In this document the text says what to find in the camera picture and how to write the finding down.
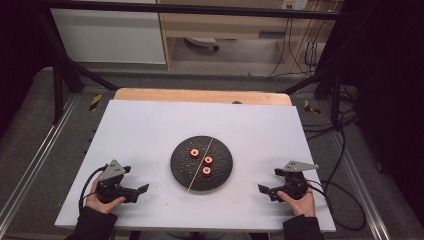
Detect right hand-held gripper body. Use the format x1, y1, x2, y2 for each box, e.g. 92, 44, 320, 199
274, 160, 319, 201

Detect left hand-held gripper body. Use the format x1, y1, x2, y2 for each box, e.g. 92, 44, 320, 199
95, 159, 139, 204

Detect round black plate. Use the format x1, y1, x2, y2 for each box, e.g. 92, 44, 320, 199
170, 135, 234, 192

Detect person's right hand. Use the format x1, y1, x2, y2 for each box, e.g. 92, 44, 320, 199
277, 187, 317, 218

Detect person's left hand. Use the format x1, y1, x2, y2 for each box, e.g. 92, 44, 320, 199
85, 176, 127, 215

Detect light wooden table board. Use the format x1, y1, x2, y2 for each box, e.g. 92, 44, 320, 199
113, 87, 293, 107

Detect black curtain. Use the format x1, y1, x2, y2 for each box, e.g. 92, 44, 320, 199
0, 0, 56, 138
328, 0, 424, 219

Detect white cabinet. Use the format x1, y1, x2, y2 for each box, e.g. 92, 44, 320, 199
49, 7, 167, 65

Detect white power strip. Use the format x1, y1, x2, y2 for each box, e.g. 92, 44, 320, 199
184, 36, 220, 52

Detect light wooden desk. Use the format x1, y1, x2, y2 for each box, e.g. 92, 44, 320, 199
156, 0, 338, 73

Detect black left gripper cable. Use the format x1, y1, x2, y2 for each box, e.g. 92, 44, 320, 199
78, 165, 109, 214

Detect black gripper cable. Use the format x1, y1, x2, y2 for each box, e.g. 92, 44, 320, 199
305, 179, 368, 232
78, 165, 109, 214

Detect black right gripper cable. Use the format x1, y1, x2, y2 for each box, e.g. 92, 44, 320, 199
305, 179, 368, 232

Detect aluminium floor rail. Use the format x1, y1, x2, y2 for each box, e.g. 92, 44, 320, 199
0, 94, 80, 228
328, 131, 392, 240

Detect bundle of black floor cables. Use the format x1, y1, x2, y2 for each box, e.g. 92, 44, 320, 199
301, 84, 360, 142

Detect hanging black cables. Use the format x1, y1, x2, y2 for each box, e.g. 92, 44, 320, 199
267, 9, 326, 80

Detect white wall socket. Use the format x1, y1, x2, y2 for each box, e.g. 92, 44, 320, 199
281, 0, 310, 11

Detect black metal frame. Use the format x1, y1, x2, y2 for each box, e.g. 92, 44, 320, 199
33, 0, 348, 126

